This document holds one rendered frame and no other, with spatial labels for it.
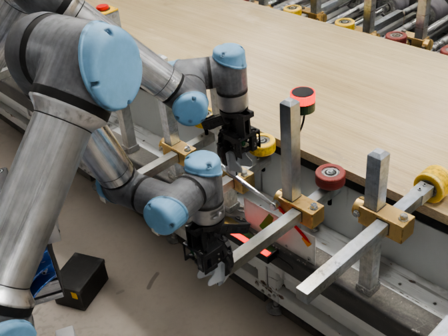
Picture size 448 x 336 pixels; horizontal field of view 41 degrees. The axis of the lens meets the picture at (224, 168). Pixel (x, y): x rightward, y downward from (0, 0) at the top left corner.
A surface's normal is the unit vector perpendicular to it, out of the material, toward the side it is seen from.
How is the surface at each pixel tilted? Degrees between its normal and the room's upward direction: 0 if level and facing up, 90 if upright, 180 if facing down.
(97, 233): 0
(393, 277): 0
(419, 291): 0
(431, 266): 90
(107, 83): 85
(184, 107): 90
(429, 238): 90
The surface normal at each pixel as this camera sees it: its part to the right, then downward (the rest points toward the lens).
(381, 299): -0.08, -0.82
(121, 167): 0.79, 0.33
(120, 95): 0.87, 0.14
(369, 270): -0.72, 0.44
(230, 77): 0.08, 0.56
